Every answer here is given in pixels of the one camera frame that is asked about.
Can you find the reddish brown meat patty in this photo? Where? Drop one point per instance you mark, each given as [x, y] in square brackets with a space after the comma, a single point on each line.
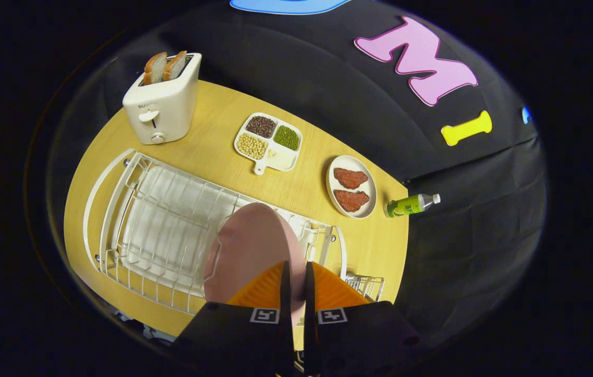
[351, 200]
[350, 178]

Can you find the green label drink bottle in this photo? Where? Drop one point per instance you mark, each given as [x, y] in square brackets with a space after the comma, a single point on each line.
[409, 205]

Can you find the black backdrop cloth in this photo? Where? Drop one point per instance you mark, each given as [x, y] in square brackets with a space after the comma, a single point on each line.
[328, 78]

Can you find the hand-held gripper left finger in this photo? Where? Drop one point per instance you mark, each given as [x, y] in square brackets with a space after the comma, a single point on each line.
[239, 340]

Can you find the dark red beans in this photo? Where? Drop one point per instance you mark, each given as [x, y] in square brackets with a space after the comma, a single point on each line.
[261, 126]

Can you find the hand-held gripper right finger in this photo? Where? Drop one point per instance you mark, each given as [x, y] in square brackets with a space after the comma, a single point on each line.
[364, 340]

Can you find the pink plate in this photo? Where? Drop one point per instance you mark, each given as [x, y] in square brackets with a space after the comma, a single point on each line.
[252, 246]

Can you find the white toaster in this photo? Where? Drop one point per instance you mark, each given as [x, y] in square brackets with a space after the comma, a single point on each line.
[163, 110]

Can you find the yellow soybeans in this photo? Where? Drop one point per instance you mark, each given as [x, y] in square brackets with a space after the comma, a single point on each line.
[252, 146]

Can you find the toasted bread slice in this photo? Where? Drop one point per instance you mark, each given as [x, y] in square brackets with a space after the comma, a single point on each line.
[154, 68]
[174, 65]

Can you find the green mung beans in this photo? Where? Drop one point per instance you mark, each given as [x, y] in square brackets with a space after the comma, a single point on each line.
[287, 137]

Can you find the white plate with patties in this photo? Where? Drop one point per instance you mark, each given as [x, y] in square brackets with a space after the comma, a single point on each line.
[372, 196]

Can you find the white divided bean tray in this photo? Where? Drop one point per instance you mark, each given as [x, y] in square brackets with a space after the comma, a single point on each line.
[282, 159]

